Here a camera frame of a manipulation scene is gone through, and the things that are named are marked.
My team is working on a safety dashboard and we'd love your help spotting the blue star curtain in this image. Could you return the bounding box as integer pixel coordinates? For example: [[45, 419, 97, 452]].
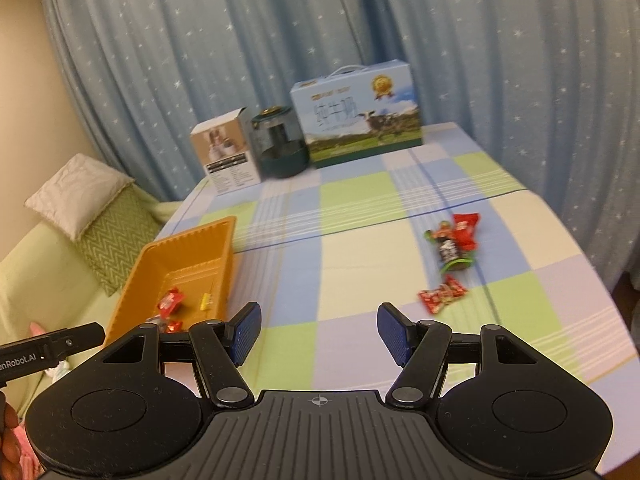
[[42, 0, 639, 285]]

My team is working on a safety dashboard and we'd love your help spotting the dark green glass jar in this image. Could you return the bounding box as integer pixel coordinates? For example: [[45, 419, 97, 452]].
[[252, 105, 310, 179]]

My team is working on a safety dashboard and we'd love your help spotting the checkered tablecloth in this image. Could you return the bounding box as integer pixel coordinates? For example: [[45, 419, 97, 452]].
[[162, 124, 639, 472]]

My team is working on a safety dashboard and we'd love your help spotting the green zigzag cushion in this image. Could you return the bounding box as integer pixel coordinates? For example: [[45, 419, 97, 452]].
[[74, 185, 160, 296]]

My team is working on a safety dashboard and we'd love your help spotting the large red candy packet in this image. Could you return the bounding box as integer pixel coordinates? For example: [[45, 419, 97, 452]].
[[452, 214, 480, 252]]

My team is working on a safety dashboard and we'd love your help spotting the dark chocolate bar wrapper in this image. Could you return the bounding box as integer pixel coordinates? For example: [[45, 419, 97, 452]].
[[437, 237, 465, 268]]

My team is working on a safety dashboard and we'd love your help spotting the person's left hand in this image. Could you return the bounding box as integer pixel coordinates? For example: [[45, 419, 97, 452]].
[[0, 394, 23, 480]]

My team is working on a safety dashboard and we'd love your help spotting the green sofa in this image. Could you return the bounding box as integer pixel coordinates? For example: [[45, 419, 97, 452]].
[[0, 199, 184, 421]]

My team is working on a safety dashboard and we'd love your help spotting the orange plastic tray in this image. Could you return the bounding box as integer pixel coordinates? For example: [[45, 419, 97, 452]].
[[105, 216, 236, 344]]

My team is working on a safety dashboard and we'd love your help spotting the blue milk carton box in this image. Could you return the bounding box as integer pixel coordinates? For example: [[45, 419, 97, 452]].
[[291, 60, 423, 168]]

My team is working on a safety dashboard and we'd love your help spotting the white product box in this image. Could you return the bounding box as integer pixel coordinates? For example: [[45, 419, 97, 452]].
[[190, 107, 262, 195]]

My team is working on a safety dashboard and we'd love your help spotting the silver snack packet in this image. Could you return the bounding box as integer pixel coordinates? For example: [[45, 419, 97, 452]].
[[145, 315, 168, 334]]

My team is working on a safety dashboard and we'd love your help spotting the beige cushion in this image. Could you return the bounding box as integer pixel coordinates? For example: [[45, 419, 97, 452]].
[[25, 153, 134, 242]]

